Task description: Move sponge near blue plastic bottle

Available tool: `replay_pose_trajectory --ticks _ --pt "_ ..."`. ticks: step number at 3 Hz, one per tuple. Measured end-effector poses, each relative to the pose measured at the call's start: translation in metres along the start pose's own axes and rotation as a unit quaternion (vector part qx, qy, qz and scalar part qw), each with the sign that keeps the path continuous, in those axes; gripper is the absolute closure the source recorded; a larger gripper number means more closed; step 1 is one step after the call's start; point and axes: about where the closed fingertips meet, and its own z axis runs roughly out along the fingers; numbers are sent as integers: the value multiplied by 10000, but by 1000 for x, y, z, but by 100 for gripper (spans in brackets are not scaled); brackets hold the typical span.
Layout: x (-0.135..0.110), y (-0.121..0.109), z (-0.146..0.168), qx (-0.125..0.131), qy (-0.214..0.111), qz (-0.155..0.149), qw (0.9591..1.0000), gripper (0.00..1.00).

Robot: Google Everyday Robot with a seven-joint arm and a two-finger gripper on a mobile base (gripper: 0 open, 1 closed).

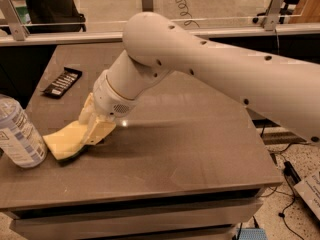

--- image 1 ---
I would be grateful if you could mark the right metal bracket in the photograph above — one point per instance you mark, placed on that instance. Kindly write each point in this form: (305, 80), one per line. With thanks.
(272, 15)

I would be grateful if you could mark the glass barrier panel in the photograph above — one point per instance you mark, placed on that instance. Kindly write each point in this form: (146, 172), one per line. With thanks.
(111, 15)

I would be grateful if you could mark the black snack bar wrapper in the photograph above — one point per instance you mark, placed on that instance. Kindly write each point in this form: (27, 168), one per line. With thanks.
(57, 88)

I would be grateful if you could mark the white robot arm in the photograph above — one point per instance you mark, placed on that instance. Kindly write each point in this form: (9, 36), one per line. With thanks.
(283, 90)

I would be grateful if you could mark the black office chair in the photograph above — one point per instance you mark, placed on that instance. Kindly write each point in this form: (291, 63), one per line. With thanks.
(53, 16)

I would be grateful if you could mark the blue floor pad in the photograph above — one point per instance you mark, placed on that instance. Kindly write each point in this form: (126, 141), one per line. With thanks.
(251, 234)

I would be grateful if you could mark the grey table drawer unit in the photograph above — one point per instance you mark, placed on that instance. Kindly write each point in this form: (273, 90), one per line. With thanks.
(210, 216)

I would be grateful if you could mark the clear plastic water bottle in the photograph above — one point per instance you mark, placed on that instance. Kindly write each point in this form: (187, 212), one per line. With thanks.
(19, 138)

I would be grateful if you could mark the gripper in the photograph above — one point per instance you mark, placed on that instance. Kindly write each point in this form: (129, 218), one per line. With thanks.
(109, 99)

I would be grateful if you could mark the left metal bracket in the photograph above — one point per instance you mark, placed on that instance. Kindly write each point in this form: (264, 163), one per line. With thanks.
(17, 29)

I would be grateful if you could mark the white labelled floor box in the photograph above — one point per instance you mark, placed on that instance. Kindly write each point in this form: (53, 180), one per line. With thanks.
(309, 190)

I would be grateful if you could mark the yellow sponge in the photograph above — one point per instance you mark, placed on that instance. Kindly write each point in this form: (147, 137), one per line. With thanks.
(67, 142)

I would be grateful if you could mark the middle metal bracket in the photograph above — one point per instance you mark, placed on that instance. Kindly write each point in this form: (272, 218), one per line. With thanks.
(147, 5)

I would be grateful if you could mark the metal bracket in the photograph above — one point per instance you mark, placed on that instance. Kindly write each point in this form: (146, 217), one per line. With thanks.
(147, 5)
(272, 15)
(17, 29)

